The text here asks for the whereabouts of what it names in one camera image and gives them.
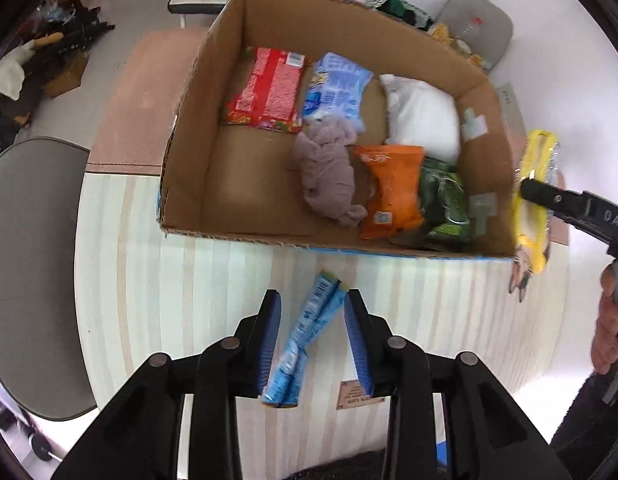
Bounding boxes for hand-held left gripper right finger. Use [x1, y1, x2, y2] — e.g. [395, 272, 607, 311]
[343, 289, 572, 480]

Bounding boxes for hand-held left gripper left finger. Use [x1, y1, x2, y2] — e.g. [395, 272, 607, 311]
[52, 289, 282, 480]

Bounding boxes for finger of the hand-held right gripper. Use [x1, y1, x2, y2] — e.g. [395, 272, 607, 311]
[519, 177, 588, 221]

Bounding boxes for long blue snack packet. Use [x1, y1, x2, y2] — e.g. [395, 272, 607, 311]
[261, 270, 347, 408]

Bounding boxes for yellow clear packet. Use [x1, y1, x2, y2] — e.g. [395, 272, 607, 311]
[511, 129, 560, 274]

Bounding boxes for green snack packet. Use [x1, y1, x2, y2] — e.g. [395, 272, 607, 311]
[418, 156, 473, 247]

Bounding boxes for white soft plastic bag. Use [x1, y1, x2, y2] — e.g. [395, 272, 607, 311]
[379, 73, 463, 164]

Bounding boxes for orange snack packet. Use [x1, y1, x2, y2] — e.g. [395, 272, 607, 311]
[352, 144, 426, 241]

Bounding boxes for grey cloth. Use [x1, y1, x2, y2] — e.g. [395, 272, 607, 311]
[291, 114, 376, 227]

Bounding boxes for light blue tissue packet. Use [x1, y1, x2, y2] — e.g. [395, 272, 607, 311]
[303, 52, 374, 132]

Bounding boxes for red snack packet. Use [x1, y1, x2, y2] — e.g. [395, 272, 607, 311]
[225, 46, 311, 134]

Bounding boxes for person's right hand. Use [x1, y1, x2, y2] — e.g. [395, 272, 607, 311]
[591, 262, 618, 376]

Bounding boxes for striped tablecloth with cat print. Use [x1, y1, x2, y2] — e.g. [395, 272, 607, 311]
[74, 27, 566, 467]

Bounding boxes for yellow plastic bags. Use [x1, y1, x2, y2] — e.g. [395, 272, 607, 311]
[428, 21, 490, 69]

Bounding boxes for grey chair with clutter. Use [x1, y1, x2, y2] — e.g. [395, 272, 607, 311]
[431, 0, 514, 72]

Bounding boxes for black and white patterned bag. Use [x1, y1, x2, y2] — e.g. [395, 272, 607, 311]
[365, 0, 436, 32]

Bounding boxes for grey round-backed chair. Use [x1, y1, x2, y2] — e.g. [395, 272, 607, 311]
[0, 137, 98, 422]

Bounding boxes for small brown cardboard box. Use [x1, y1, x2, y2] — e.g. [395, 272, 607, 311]
[40, 52, 90, 99]

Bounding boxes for white folding bed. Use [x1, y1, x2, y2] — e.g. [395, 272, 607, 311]
[168, 0, 236, 28]

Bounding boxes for white goose plush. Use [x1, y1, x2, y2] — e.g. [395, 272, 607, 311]
[0, 32, 65, 99]

